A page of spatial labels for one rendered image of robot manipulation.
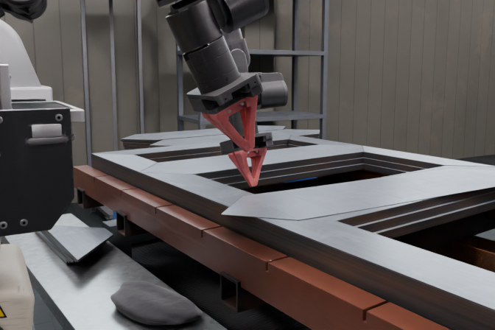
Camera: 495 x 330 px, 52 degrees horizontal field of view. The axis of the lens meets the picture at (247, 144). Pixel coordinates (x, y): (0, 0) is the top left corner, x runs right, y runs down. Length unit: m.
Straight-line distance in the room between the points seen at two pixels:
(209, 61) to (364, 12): 5.20
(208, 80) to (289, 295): 0.30
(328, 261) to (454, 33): 6.15
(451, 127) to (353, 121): 1.56
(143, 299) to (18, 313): 0.23
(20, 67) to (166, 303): 2.75
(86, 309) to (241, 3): 0.60
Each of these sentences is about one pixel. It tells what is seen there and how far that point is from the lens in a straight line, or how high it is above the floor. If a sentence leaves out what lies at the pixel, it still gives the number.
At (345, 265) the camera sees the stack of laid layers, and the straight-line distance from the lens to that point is 0.69.
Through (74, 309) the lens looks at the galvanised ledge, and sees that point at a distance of 0.99.
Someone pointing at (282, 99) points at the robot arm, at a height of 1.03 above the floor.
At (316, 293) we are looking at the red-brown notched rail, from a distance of 0.67.
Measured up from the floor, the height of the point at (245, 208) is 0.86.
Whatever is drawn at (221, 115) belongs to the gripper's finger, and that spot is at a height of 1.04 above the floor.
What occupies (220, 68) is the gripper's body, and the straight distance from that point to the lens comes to 0.64.
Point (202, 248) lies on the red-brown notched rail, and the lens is 0.89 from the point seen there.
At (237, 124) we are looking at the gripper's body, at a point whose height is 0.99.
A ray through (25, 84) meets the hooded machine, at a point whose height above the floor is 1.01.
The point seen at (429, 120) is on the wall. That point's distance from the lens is 6.52.
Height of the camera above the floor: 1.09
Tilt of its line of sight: 8 degrees down
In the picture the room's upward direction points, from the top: straight up
